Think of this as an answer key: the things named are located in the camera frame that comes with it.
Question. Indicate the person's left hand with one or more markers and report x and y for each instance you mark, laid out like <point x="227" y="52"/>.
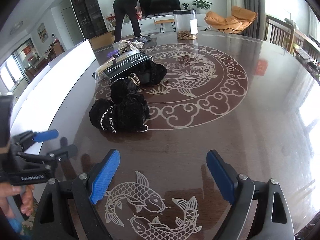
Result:
<point x="11" y="197"/>

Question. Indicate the red flowers in vase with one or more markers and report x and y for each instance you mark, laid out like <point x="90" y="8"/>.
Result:
<point x="110" y="19"/>

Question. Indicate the black printed carton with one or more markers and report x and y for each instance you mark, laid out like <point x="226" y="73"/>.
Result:
<point x="119" y="69"/>

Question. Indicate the small potted plant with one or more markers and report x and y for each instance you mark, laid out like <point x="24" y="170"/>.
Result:
<point x="185" y="6"/>

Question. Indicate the clear jar with black lid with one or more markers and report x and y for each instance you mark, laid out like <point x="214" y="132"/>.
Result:
<point x="186" y="24"/>

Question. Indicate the orange lounge chair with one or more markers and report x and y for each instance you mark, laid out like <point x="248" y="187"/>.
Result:
<point x="239" y="20"/>

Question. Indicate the dark glass display cabinet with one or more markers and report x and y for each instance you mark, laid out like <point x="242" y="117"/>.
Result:
<point x="89" y="17"/>

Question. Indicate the cluttered side table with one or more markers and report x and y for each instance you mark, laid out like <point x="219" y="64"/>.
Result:
<point x="306" y="51"/>

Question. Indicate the wooden dining chair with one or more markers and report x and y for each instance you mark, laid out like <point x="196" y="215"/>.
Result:
<point x="279" y="32"/>

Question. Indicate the white tv cabinet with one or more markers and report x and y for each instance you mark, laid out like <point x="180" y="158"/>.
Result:
<point x="147" y="25"/>

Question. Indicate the silver glitter bow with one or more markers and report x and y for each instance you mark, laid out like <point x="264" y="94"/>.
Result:
<point x="126" y="46"/>

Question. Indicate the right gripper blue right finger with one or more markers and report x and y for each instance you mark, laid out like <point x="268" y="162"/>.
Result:
<point x="272" y="219"/>

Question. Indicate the white storage box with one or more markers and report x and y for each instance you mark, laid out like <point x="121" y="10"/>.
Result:
<point x="40" y="101"/>

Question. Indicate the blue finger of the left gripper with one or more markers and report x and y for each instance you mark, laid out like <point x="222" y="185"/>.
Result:
<point x="26" y="139"/>
<point x="52" y="157"/>

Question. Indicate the green potted plant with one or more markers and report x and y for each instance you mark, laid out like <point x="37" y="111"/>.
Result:
<point x="202" y="4"/>

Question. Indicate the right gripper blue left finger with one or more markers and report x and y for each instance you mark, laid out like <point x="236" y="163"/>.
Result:
<point x="53" y="219"/>

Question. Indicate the wooden bench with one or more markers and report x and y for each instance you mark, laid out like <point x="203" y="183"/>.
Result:
<point x="162" y="23"/>

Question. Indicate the black flat screen television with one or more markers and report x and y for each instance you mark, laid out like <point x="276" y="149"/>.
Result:
<point x="155" y="7"/>

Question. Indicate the person in black clothes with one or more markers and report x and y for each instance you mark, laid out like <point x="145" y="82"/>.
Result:
<point x="122" y="8"/>

